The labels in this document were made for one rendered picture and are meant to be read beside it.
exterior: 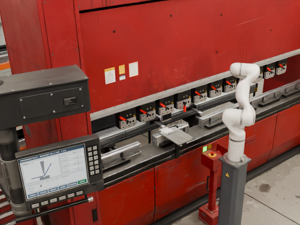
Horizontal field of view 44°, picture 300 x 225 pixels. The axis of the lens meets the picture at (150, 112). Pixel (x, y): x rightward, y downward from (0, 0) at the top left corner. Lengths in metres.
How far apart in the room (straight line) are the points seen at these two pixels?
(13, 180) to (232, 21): 2.31
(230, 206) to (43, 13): 2.03
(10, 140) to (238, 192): 1.81
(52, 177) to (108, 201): 1.09
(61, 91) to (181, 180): 1.95
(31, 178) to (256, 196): 2.77
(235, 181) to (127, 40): 1.36
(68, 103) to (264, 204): 2.76
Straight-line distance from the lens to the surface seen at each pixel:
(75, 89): 1.94
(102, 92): 2.79
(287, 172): 4.76
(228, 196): 3.11
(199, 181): 3.78
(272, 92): 4.34
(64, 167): 2.11
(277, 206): 4.21
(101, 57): 2.70
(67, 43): 2.33
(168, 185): 3.50
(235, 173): 2.96
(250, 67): 2.92
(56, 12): 2.27
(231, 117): 2.76
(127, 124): 3.02
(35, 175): 2.10
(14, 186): 2.25
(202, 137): 3.51
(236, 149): 2.88
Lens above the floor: 2.62
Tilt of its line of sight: 26 degrees down
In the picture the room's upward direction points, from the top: 2 degrees counter-clockwise
